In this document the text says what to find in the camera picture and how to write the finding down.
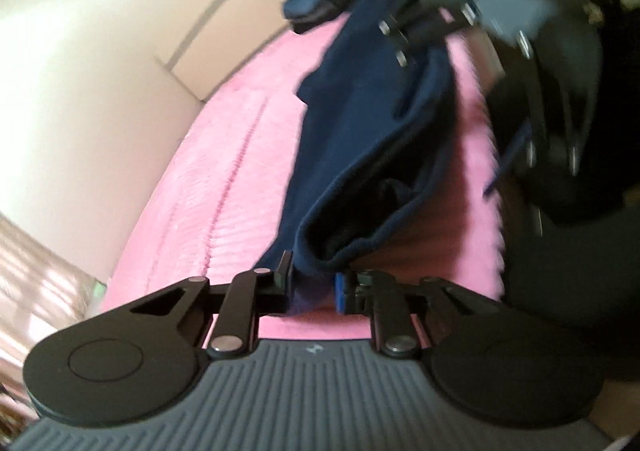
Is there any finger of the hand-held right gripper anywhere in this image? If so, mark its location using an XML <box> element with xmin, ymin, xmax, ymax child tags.
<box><xmin>378</xmin><ymin>0</ymin><xmax>476</xmax><ymax>68</ymax></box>

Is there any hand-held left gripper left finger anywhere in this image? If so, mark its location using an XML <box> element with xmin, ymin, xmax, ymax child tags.
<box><xmin>130</xmin><ymin>251</ymin><xmax>294</xmax><ymax>358</ymax></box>

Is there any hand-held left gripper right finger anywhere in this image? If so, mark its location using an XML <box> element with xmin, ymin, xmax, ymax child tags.
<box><xmin>334</xmin><ymin>270</ymin><xmax>502</xmax><ymax>360</ymax></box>

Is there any navy blue knit sweater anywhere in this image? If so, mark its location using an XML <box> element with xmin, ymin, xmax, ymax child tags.
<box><xmin>259</xmin><ymin>0</ymin><xmax>457</xmax><ymax>318</ymax></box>

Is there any pink ribbed blanket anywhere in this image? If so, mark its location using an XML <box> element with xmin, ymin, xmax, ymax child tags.
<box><xmin>100</xmin><ymin>0</ymin><xmax>507</xmax><ymax>349</ymax></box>

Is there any beige bed headboard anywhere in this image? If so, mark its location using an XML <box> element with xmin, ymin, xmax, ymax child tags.
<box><xmin>154</xmin><ymin>0</ymin><xmax>361</xmax><ymax>103</ymax></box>

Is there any pink sheer curtain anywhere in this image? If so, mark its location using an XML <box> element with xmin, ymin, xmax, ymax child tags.
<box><xmin>0</xmin><ymin>212</ymin><xmax>108</xmax><ymax>432</ymax></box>

